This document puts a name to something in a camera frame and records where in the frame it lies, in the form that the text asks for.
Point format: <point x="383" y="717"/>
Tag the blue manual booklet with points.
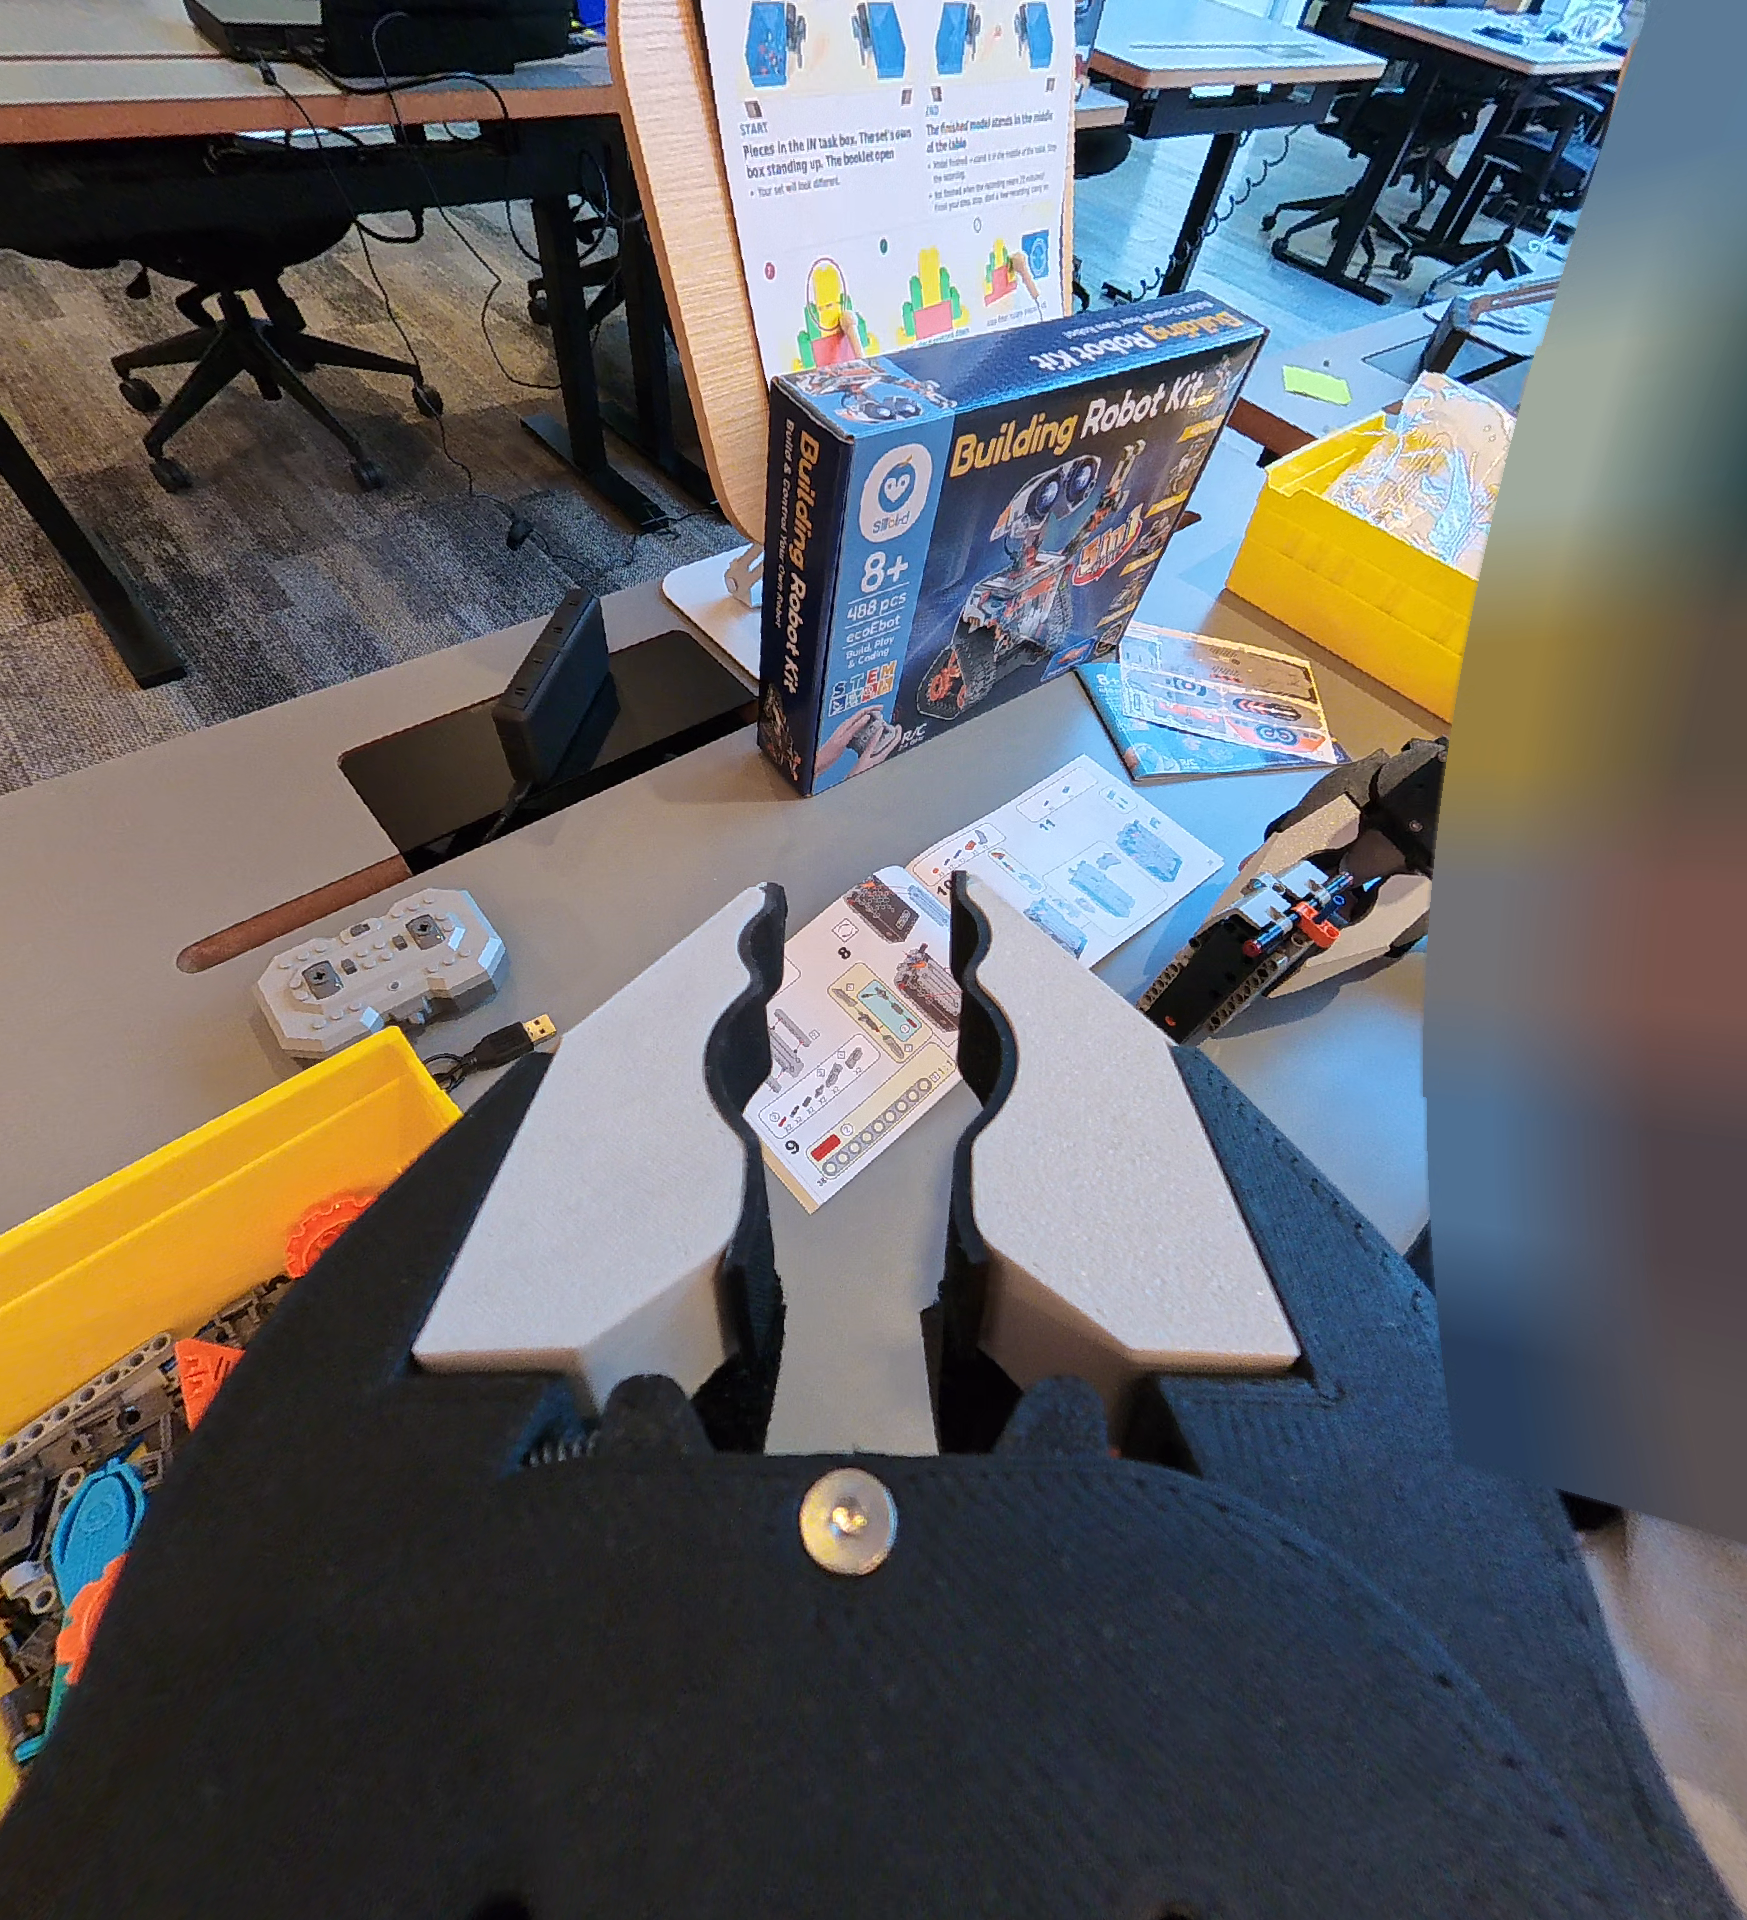
<point x="1113" y="727"/>

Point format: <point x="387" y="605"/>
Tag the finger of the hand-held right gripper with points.
<point x="1278" y="891"/>
<point x="1375" y="938"/>

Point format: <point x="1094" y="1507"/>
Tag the black brick motor assembly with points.
<point x="1219" y="968"/>

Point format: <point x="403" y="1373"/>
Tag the dark office chair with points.
<point x="1354" y="226"/>

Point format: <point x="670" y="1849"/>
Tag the pile of building brick parts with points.
<point x="93" y="1403"/>

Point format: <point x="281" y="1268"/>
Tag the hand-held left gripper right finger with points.
<point x="1113" y="1199"/>

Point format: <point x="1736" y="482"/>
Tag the person's light trousers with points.
<point x="1713" y="1725"/>

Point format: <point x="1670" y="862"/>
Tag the adjoining wood-edged desk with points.
<point x="1340" y="338"/>

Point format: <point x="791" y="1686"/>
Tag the large printed instruction sheet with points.
<point x="874" y="179"/>

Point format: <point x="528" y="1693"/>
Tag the colourful sticker sheet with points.
<point x="1219" y="690"/>

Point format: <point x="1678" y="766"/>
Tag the yellow bin with bags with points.
<point x="1340" y="586"/>

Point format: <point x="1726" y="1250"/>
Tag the instruction booklet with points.
<point x="1067" y="839"/>

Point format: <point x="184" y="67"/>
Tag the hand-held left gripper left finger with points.
<point x="589" y="1199"/>

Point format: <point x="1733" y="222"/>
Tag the black swivel office chair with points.
<point x="257" y="322"/>

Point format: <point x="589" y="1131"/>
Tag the green sticky note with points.
<point x="1317" y="384"/>

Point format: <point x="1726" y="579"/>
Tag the grey standing desk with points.
<point x="1488" y="52"/>
<point x="1219" y="67"/>

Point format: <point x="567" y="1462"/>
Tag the grey remote controller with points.
<point x="378" y="968"/>

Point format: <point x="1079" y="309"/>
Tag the clear plastic bags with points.
<point x="1427" y="465"/>

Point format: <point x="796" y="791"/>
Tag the blue robot kit box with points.
<point x="1053" y="495"/>

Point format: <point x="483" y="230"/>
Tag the black laptop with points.
<point x="438" y="38"/>

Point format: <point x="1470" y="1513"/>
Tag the yellow parts bin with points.
<point x="137" y="1199"/>

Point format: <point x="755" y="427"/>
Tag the black power adapter box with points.
<point x="558" y="690"/>

